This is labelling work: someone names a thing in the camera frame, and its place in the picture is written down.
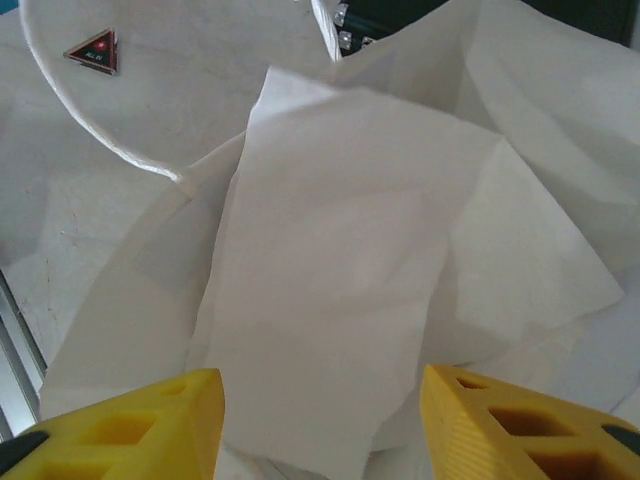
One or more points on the white paper napkin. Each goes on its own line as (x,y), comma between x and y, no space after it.
(340,225)

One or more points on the aluminium side rail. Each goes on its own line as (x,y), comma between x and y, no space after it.
(15,350)

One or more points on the red triangular badge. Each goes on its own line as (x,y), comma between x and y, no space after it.
(97,52)

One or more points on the black flat device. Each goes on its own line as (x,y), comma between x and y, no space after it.
(390,20)

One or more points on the white paper bag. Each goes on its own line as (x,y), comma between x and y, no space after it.
(550,125)

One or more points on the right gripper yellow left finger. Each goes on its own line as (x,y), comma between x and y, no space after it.
(125,435)

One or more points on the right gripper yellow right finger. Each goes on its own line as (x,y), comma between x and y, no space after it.
(525,440)

